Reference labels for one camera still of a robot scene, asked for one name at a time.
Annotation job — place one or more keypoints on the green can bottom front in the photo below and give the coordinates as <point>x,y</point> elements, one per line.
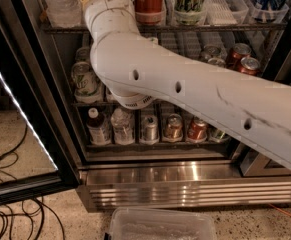
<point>218,136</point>

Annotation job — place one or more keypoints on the red can bottom shelf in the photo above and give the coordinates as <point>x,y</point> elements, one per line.
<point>197,130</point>

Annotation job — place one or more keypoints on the brown tea bottle middle shelf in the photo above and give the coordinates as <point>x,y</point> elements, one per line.
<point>153,40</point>

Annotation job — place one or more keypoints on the gold can bottom shelf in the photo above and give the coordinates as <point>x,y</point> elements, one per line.
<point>173,127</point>

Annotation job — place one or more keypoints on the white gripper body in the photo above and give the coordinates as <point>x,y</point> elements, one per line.
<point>109,0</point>

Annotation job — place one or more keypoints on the red cola can front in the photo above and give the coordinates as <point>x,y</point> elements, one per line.
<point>248,65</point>

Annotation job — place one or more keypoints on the clear water bottle shelf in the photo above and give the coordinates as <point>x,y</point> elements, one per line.
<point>122,122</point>
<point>64,13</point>

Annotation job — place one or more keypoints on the clear water bottle bottom shelf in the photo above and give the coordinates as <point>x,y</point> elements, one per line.
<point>122,122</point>

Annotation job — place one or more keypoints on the clear water bottle top shelf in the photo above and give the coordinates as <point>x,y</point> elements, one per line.
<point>64,13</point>

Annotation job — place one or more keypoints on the red cola can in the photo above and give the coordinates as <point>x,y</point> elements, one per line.
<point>236,53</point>
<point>248,65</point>

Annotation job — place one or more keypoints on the green 7up can left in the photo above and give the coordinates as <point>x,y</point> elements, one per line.
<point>87,86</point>

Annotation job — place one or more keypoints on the clear plastic bin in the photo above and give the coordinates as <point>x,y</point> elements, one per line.
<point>157,224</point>

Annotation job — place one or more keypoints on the silver can behind middle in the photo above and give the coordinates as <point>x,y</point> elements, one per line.
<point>209,51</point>

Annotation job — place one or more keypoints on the red Coca-Cola tall can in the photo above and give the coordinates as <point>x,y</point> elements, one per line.
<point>148,12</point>

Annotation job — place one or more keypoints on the green tall can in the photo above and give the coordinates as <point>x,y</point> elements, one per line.
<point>188,12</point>

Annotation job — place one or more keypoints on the silver can behind left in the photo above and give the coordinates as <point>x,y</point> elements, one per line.
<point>83,54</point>

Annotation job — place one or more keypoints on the green white can middle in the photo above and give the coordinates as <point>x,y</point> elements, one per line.
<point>217,62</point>

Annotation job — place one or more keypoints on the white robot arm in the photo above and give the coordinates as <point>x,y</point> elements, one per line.
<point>250,109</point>

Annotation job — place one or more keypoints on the red cola can rear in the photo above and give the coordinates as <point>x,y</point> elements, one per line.
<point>236,53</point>

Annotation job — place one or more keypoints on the stainless fridge cabinet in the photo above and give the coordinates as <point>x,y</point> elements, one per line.
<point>165,175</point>

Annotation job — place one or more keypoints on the closed right fridge door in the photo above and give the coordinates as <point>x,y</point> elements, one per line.
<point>254,164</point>

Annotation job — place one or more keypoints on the silver can bottom shelf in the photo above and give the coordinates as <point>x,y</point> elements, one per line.
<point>150,129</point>

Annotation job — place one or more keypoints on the open fridge glass door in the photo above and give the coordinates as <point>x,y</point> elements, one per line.
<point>32,73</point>

